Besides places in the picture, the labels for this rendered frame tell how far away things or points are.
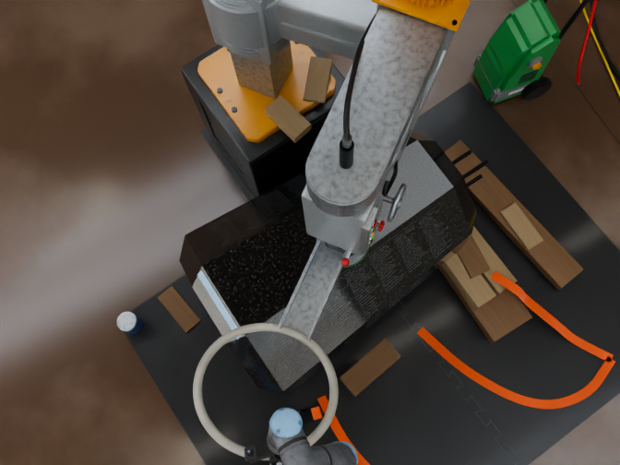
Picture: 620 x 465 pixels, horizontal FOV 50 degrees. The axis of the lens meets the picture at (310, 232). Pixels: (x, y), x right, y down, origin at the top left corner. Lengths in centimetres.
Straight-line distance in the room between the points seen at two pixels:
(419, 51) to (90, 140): 245
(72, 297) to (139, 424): 78
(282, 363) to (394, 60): 136
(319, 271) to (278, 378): 60
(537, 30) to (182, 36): 205
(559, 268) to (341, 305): 135
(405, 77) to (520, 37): 168
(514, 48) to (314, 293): 185
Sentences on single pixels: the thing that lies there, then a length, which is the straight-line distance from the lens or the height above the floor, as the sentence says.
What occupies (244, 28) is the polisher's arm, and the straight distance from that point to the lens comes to 253.
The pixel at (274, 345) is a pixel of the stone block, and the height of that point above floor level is 76.
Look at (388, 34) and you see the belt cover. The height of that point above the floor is 172.
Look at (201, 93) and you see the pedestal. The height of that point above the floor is 74.
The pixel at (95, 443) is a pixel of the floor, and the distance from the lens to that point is 371.
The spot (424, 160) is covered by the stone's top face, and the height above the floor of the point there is 85.
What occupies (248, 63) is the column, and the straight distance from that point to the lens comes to 291.
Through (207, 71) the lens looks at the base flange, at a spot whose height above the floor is 78.
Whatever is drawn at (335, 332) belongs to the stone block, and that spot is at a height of 67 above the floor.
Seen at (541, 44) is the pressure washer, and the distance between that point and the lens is 365.
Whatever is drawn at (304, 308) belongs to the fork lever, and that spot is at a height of 111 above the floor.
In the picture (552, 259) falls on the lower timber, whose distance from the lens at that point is 371.
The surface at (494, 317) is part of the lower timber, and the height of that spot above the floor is 9.
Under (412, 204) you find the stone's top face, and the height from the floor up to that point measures 85.
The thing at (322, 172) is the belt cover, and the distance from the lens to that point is 192.
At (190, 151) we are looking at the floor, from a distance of 391.
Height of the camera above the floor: 350
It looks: 73 degrees down
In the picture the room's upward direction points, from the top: 7 degrees counter-clockwise
